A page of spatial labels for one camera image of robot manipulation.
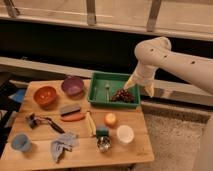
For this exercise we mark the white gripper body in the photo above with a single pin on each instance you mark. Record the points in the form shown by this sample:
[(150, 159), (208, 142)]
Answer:
[(143, 75)]

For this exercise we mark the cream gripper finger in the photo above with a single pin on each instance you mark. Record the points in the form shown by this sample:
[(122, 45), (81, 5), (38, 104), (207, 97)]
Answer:
[(130, 83), (149, 88)]

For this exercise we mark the silver fork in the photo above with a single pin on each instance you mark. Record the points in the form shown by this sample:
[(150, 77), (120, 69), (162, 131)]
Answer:
[(107, 87)]

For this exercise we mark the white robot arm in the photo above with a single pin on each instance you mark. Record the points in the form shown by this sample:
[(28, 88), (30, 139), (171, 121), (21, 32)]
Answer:
[(156, 53)]

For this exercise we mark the purple bowl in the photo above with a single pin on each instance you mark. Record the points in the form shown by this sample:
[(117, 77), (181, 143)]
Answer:
[(72, 85)]

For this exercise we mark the orange bowl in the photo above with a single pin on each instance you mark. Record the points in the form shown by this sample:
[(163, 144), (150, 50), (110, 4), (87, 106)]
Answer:
[(45, 96)]

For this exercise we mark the dark grape bunch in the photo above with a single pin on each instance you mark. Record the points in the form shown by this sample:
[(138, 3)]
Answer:
[(123, 95)]

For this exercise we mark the green plastic tray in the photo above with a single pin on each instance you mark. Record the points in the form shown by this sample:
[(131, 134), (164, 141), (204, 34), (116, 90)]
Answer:
[(116, 81)]

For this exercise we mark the silver knife in tray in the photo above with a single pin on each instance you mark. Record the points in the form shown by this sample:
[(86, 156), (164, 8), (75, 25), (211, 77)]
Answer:
[(95, 93)]

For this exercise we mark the orange yellow fruit toy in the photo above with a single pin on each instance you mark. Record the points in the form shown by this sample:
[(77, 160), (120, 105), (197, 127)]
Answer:
[(110, 119)]

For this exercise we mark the white cup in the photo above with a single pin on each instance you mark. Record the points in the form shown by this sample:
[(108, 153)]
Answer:
[(125, 134)]

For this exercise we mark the teal block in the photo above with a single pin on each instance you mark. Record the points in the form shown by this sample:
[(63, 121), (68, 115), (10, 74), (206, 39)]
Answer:
[(102, 131)]

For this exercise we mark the cream banana toy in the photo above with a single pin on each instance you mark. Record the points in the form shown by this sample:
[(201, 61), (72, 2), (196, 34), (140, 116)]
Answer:
[(91, 124)]

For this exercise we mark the grey blue sponge block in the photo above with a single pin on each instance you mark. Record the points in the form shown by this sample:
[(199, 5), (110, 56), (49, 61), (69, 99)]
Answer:
[(69, 109)]

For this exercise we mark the shiny metal cup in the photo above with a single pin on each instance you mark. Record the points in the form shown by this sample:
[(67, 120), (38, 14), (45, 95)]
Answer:
[(103, 144)]

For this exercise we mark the blue grey cloth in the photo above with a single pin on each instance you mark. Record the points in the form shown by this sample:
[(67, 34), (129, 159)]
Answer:
[(65, 141)]

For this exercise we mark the blue object left of table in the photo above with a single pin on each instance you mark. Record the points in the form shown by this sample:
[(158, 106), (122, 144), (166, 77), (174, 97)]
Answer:
[(19, 95)]

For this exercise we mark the blue plastic cup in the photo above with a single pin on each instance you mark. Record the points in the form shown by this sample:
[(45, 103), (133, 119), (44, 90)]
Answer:
[(21, 143)]

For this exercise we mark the black handled kitchen tool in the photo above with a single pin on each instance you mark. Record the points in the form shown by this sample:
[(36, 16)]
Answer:
[(34, 121)]

